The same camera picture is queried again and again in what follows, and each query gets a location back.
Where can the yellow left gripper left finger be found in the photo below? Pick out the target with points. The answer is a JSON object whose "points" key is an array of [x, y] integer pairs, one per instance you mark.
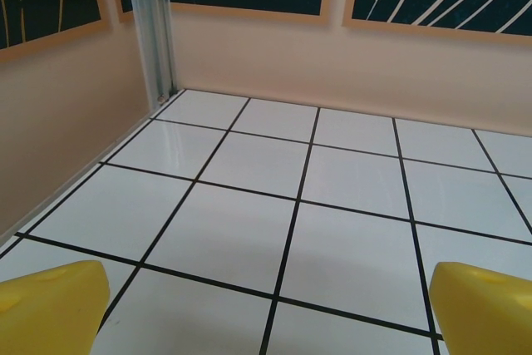
{"points": [[50, 313]]}

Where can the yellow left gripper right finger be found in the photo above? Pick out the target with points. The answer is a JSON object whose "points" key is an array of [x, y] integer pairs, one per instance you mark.
{"points": [[486, 317]]}

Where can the aluminium side rail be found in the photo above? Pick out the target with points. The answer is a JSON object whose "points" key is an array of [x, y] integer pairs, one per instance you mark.
{"points": [[62, 186]]}

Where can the aluminium corner post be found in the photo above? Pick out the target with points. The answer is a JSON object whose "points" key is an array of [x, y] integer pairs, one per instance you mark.
{"points": [[151, 22]]}

